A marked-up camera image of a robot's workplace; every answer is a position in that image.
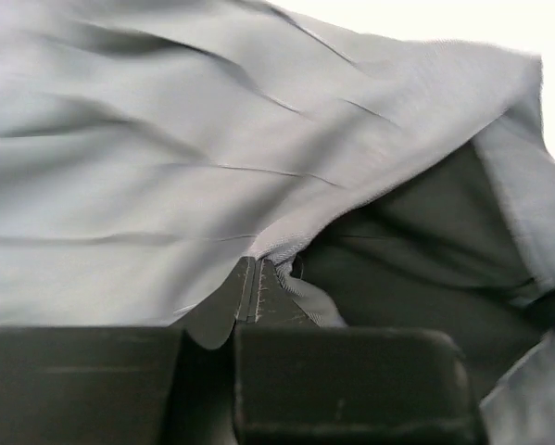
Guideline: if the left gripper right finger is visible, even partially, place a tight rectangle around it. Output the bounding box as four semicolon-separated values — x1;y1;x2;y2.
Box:
233;260;487;444

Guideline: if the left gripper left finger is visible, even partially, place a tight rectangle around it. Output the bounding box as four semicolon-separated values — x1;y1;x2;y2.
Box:
0;259;255;444

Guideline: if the grey pleated skirt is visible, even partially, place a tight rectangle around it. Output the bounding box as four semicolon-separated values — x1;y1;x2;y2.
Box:
0;1;555;444

